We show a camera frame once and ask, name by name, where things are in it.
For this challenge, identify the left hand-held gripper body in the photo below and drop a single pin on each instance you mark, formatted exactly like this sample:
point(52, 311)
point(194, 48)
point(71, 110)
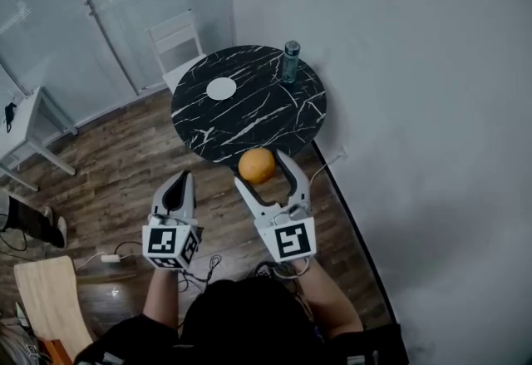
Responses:
point(169, 240)

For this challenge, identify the round black marble table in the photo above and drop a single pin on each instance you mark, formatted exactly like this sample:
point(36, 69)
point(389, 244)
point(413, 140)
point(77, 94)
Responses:
point(249, 118)

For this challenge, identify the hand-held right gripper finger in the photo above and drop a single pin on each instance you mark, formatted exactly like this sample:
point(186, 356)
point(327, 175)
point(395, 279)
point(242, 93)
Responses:
point(255, 199)
point(297, 184)

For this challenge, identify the person's right forearm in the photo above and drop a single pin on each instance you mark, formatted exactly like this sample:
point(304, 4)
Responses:
point(328, 301)

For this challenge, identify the white power strip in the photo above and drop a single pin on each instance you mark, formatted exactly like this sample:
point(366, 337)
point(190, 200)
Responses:
point(110, 258)

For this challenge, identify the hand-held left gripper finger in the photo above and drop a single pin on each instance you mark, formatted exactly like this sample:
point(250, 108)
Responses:
point(190, 197)
point(160, 193)

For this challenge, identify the person's black shirt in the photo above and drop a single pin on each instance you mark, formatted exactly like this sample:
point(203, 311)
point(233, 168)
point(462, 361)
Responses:
point(133, 344)

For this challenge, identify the white side table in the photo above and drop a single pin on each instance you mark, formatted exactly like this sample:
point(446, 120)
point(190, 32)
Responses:
point(21, 122)

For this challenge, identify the small black object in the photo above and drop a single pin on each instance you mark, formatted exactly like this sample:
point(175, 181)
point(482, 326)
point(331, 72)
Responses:
point(9, 110)

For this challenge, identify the orange round food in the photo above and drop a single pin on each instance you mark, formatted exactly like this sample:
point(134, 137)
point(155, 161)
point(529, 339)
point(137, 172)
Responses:
point(257, 166)

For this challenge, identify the person's left forearm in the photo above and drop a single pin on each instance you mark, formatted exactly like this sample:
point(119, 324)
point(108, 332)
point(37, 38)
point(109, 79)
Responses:
point(162, 297)

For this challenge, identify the clear green water bottle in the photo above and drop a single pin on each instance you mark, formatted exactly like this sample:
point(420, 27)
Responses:
point(290, 64)

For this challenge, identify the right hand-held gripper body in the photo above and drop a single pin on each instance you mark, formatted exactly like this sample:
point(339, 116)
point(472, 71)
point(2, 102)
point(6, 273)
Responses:
point(291, 236)

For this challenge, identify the light wooden lounge chair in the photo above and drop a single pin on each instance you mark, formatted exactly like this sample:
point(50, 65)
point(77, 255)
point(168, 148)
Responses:
point(50, 305)

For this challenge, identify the white round plate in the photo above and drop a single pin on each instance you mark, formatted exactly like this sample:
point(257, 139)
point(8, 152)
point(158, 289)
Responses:
point(221, 89)

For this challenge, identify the white chair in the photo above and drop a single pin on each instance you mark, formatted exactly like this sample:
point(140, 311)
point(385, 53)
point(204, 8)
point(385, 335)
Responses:
point(176, 47)

